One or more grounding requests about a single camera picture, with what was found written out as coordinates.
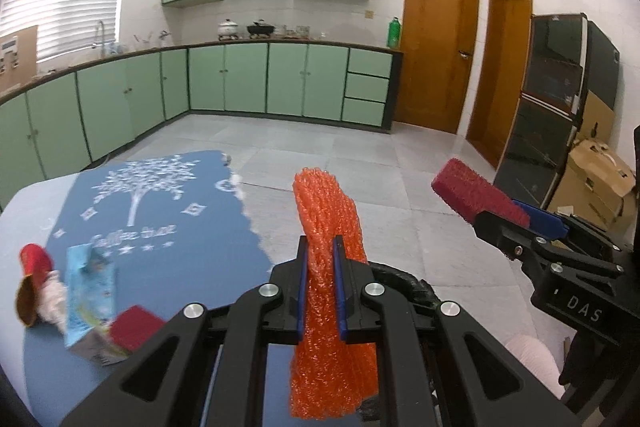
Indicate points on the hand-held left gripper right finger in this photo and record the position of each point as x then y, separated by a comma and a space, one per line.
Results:
340, 287

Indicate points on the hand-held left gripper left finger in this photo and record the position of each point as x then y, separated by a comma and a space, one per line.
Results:
301, 287

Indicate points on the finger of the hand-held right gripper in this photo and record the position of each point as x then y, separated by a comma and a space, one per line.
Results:
500, 232
542, 219

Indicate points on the dark red scouring pad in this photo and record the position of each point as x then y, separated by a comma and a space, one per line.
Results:
132, 324
465, 187

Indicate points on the orange foam fruit net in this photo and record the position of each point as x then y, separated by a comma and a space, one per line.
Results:
330, 207

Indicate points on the large cardboard box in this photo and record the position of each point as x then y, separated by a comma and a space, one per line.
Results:
595, 182

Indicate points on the black glass cabinet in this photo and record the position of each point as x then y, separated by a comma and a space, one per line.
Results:
545, 107

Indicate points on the flat cardboard sheet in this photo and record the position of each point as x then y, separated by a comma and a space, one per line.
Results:
597, 117

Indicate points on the open wooden door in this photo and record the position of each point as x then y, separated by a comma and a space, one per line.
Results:
505, 72

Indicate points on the blue tree print table mat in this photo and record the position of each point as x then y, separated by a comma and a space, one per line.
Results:
150, 267

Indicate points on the closed wooden door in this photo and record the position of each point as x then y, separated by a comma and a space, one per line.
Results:
435, 47

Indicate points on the blue milk carton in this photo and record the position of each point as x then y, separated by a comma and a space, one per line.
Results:
85, 297

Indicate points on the green base cabinets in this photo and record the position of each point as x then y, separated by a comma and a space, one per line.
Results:
240, 77

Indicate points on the green bottle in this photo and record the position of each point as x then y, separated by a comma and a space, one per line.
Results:
393, 34

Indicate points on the white crumpled tissue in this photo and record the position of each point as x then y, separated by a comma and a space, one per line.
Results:
52, 297

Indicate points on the black wok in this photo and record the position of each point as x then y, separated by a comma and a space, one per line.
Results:
260, 28

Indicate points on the red paper cup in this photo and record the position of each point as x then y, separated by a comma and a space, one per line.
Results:
35, 257

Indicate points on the white cooking pot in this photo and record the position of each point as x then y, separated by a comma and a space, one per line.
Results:
228, 28

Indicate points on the steel kitchen faucet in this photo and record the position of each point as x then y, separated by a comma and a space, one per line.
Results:
101, 34

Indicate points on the brown board with device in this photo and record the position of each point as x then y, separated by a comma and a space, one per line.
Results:
25, 57

